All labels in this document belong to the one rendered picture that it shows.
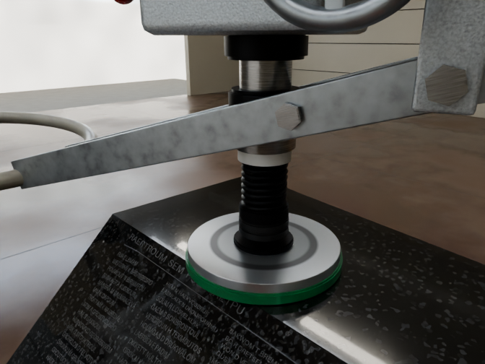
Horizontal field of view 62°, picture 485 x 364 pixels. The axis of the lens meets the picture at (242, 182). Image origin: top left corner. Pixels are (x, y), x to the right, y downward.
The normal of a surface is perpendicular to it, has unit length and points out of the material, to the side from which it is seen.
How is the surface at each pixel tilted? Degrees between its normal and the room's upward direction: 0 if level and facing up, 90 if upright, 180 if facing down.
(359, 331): 0
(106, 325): 45
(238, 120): 90
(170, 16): 90
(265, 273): 0
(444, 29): 90
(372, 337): 0
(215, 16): 90
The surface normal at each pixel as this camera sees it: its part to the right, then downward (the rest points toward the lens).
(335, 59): -0.73, 0.23
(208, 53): 0.68, 0.25
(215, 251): 0.00, -0.94
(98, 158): -0.44, 0.30
